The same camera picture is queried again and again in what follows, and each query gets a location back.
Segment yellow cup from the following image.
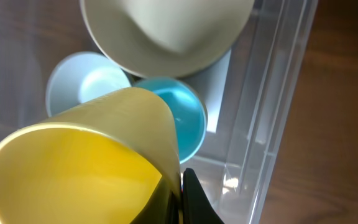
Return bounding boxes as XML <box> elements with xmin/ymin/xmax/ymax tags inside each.
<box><xmin>0</xmin><ymin>87</ymin><xmax>181</xmax><ymax>223</ymax></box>

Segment clear plastic storage container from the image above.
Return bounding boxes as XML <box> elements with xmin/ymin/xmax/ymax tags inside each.
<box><xmin>0</xmin><ymin>0</ymin><xmax>318</xmax><ymax>223</ymax></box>

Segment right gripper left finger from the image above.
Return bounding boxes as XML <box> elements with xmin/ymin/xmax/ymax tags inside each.
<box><xmin>129</xmin><ymin>177</ymin><xmax>180</xmax><ymax>224</ymax></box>

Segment light blue small bowl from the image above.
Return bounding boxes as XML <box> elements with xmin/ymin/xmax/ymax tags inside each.
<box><xmin>45</xmin><ymin>52</ymin><xmax>133</xmax><ymax>117</ymax></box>

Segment light blue cup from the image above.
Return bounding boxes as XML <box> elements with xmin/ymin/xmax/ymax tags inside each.
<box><xmin>134</xmin><ymin>78</ymin><xmax>208</xmax><ymax>164</ymax></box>

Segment beige bowl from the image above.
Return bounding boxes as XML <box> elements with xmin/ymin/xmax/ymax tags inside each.
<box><xmin>80</xmin><ymin>0</ymin><xmax>254</xmax><ymax>78</ymax></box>

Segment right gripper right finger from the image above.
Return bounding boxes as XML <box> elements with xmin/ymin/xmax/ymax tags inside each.
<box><xmin>182</xmin><ymin>168</ymin><xmax>224</xmax><ymax>224</ymax></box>

